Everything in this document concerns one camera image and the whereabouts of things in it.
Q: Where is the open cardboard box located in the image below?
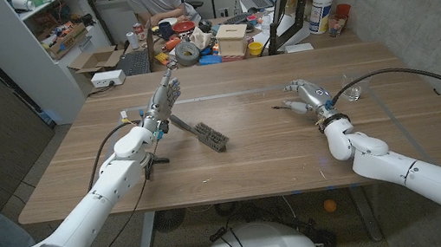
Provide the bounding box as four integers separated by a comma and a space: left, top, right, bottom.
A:
65, 43, 131, 98

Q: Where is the black keyboard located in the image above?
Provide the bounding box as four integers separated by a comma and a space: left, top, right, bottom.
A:
222, 11, 254, 27

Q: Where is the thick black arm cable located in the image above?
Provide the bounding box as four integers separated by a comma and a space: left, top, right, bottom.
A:
79, 119, 156, 192
326, 59, 441, 133

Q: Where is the black floor fan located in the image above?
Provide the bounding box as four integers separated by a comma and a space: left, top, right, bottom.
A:
152, 207, 189, 235

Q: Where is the grey bristle brush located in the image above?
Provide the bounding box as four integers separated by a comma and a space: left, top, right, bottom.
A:
168, 107, 232, 161

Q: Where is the clear water bottle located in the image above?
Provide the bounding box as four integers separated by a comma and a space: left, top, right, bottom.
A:
259, 12, 276, 34

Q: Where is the clear glass cup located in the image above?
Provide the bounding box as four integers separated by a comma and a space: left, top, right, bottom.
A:
337, 68, 375, 104

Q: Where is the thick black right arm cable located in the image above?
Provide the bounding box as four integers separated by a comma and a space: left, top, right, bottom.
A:
326, 59, 441, 133

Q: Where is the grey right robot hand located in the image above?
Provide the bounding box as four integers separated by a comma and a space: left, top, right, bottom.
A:
279, 74, 336, 120

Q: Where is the orange ball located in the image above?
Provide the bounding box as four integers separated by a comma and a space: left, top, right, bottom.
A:
322, 198, 339, 214

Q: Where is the orange hand tool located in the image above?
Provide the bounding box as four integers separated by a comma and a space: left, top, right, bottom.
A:
159, 36, 183, 55

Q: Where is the red soda can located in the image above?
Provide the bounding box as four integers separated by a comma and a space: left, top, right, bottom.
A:
133, 22, 146, 42

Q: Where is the grey table leg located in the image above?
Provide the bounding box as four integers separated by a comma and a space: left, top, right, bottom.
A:
347, 182, 386, 245
131, 211, 161, 247

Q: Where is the white shelf unit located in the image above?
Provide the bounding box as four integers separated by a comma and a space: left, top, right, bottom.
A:
0, 0, 122, 135

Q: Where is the wooden box with slot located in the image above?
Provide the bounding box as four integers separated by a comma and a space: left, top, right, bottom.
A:
213, 21, 252, 60

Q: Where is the yellow cup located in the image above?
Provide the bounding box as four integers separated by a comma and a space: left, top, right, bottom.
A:
246, 40, 265, 58

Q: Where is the grey duct tape roll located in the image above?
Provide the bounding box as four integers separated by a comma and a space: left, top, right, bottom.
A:
172, 39, 203, 68

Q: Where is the black open laptop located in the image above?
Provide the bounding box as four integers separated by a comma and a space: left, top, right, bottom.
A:
108, 17, 159, 80

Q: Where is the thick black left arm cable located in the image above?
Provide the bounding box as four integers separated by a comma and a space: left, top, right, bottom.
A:
79, 119, 156, 192

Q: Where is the white canister blue label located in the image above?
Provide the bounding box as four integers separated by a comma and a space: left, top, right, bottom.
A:
305, 0, 340, 36

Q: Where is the red cup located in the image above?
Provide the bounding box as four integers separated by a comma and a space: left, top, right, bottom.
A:
334, 2, 353, 19

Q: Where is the white power strip box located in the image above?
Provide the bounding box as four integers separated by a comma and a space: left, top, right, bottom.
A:
89, 68, 128, 90

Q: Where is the cardboard box of clutter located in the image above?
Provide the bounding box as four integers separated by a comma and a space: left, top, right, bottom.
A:
37, 20, 93, 63

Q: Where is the dark blue mug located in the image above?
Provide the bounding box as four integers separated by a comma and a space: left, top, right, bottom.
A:
156, 20, 176, 42

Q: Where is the beige crumpled cloth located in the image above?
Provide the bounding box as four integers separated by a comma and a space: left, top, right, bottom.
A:
187, 23, 215, 52

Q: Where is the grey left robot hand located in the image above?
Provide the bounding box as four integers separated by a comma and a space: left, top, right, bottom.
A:
133, 67, 188, 139

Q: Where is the white can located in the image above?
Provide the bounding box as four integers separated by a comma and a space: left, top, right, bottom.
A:
125, 30, 141, 50

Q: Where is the glass with small items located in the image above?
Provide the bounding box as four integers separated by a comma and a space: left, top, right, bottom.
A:
325, 12, 351, 39

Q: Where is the red bowl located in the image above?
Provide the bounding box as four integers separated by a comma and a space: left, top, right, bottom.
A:
171, 18, 198, 36

